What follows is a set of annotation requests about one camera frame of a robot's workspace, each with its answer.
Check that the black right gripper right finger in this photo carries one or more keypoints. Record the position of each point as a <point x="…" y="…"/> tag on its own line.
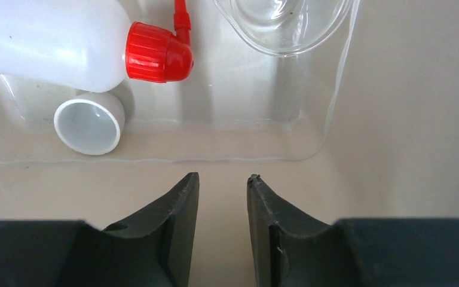
<point x="291" y="248"/>

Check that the white plastic squeeze bottle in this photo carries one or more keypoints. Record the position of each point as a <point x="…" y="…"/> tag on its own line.
<point x="91" y="45"/>

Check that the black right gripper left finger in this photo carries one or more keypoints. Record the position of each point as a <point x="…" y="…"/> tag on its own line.
<point x="151" y="247"/>

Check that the beige plastic bin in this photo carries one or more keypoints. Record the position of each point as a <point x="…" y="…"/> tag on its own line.
<point x="365" y="124"/>

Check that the small white cup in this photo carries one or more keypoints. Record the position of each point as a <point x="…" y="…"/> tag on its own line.
<point x="91" y="123"/>

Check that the small clear glass beaker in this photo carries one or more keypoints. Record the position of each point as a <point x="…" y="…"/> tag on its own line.
<point x="284" y="28"/>

